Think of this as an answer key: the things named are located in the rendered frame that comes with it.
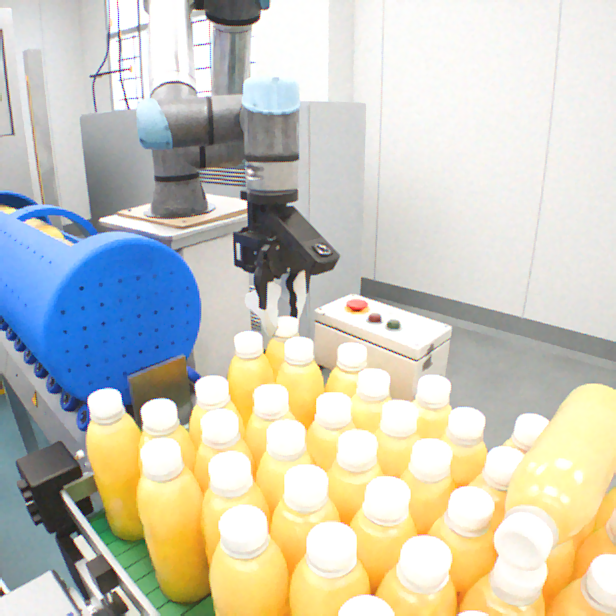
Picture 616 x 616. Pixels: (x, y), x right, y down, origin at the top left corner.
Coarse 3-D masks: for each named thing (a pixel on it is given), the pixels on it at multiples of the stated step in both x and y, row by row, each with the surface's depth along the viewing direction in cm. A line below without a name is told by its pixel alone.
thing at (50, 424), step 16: (0, 352) 111; (0, 368) 111; (16, 368) 101; (16, 384) 101; (32, 400) 93; (192, 400) 85; (32, 416) 94; (48, 416) 87; (48, 432) 87; (64, 432) 81; (80, 448) 76; (80, 464) 76; (96, 496) 72
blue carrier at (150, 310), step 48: (0, 192) 121; (0, 240) 88; (48, 240) 76; (96, 240) 70; (144, 240) 73; (0, 288) 81; (48, 288) 66; (96, 288) 69; (144, 288) 75; (192, 288) 82; (48, 336) 65; (96, 336) 71; (144, 336) 77; (192, 336) 85; (96, 384) 73
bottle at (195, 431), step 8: (200, 408) 57; (208, 408) 56; (216, 408) 56; (224, 408) 57; (232, 408) 58; (192, 416) 57; (200, 416) 56; (240, 416) 59; (192, 424) 57; (200, 424) 56; (240, 424) 58; (192, 432) 57; (200, 432) 56; (240, 432) 58; (200, 440) 56
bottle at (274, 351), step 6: (276, 336) 73; (294, 336) 73; (270, 342) 74; (276, 342) 73; (282, 342) 73; (270, 348) 73; (276, 348) 72; (282, 348) 72; (270, 354) 73; (276, 354) 72; (282, 354) 72; (270, 360) 73; (276, 360) 72; (282, 360) 72; (276, 366) 72; (276, 372) 73
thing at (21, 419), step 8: (0, 376) 151; (8, 384) 151; (8, 392) 151; (8, 400) 153; (16, 400) 154; (16, 408) 155; (24, 408) 157; (16, 416) 155; (24, 416) 158; (16, 424) 157; (24, 424) 158; (24, 432) 159; (32, 432) 161; (24, 440) 160; (32, 440) 162; (24, 448) 162; (32, 448) 163
